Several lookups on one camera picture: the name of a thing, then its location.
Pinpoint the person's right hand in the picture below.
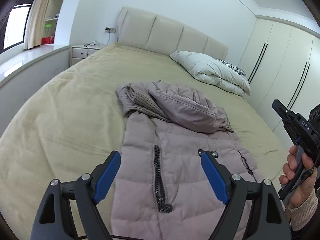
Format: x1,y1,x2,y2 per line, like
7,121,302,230
279,145,318,207

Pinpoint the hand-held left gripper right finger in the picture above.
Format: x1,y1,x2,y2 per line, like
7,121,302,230
201,150,293,240

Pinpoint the folded white duvet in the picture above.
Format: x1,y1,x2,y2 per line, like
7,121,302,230
169,50,251,98

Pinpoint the cream padded headboard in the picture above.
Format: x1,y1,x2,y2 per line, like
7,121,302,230
117,6,229,63

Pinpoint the zebra print pillow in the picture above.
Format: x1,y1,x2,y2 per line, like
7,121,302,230
214,58,247,77

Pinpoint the cream open wall shelf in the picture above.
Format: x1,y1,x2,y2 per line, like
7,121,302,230
41,0,73,46

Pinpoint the black wardrobe handle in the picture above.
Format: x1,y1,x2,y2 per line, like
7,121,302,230
250,44,268,85
286,62,307,108
290,64,311,111
247,43,265,82

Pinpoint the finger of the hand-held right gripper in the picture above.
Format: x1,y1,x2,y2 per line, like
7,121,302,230
309,106,320,121
272,99,297,122

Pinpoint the black framed window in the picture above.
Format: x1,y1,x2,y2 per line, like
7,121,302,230
0,4,32,53

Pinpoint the white nightstand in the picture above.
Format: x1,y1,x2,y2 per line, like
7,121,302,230
71,44,107,67

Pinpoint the white window ledge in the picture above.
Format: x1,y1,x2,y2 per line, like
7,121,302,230
0,44,71,87

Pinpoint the black charging cable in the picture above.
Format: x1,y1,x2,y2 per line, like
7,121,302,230
84,32,111,48

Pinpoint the white built-in wardrobe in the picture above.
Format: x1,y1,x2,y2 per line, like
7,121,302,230
237,14,320,155

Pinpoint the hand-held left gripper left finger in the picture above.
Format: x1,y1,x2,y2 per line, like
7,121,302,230
30,150,122,240

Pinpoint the beige curtain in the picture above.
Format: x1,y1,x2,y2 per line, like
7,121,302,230
23,0,58,50

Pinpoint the mauve hooded padded coat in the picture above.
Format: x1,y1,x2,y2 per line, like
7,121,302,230
115,80,258,240

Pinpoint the bed with beige sheet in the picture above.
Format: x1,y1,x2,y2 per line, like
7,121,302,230
0,42,292,240

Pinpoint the person's right forearm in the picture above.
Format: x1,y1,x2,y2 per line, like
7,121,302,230
287,189,320,232

